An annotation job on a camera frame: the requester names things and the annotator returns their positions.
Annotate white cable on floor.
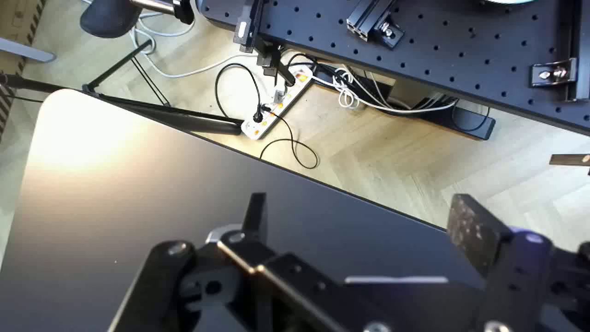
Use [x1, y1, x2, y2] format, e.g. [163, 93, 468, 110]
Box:
[130, 10, 254, 82]

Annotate silver corner bracket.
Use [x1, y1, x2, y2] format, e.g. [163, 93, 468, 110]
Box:
[528, 58, 578, 89]

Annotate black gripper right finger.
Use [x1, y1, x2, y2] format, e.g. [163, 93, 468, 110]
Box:
[445, 193, 590, 332]

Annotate white cable bundle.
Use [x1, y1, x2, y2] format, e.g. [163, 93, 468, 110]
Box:
[331, 67, 460, 117]

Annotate grey flat bar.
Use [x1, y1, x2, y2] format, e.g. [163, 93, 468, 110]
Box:
[0, 36, 56, 65]

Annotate short black aluminium extrusion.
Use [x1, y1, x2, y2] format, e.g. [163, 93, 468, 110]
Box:
[344, 0, 405, 51]

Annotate black perforated breadboard table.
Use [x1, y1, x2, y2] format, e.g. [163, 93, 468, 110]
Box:
[197, 0, 590, 137]

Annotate long black aluminium extrusion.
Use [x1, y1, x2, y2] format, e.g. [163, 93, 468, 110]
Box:
[562, 0, 590, 104]

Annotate black looped power cable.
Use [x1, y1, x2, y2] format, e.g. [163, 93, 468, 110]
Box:
[211, 62, 320, 172]

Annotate white power strip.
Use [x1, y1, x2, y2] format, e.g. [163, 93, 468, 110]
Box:
[239, 67, 316, 143]

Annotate black power plug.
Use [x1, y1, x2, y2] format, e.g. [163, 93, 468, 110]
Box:
[252, 40, 298, 89]

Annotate black tripod stand legs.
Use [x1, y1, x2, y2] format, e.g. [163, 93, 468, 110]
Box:
[80, 40, 244, 137]

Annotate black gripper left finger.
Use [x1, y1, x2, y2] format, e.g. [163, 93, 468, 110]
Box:
[108, 193, 383, 332]

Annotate black flat box under table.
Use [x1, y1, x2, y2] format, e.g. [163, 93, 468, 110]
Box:
[392, 82, 497, 143]

